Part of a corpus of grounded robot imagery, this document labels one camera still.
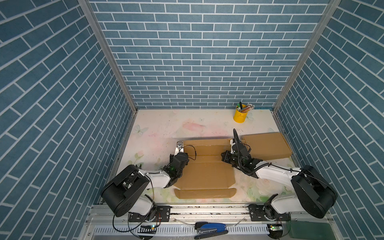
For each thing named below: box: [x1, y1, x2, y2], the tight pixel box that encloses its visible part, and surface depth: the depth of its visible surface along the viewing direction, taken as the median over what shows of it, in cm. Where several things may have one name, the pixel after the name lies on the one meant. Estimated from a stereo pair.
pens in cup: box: [236, 101, 255, 113], surface depth 107 cm
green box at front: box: [289, 220, 336, 240], surface depth 69 cm
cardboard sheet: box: [173, 138, 237, 200], surface depth 84 cm
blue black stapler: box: [194, 222, 229, 240], surface depth 69 cm
